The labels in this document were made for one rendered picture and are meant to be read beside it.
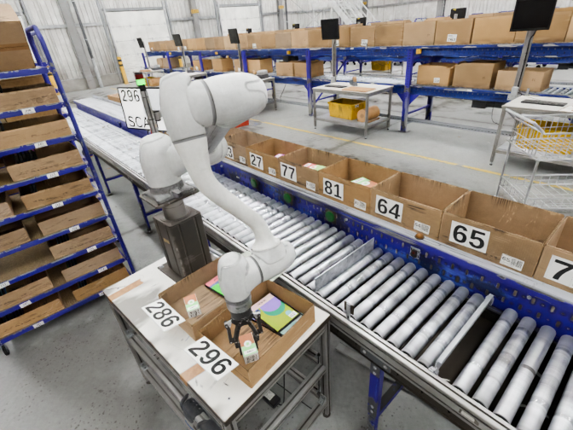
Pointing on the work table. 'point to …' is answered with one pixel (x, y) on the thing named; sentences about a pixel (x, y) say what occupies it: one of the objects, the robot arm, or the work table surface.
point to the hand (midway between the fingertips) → (247, 344)
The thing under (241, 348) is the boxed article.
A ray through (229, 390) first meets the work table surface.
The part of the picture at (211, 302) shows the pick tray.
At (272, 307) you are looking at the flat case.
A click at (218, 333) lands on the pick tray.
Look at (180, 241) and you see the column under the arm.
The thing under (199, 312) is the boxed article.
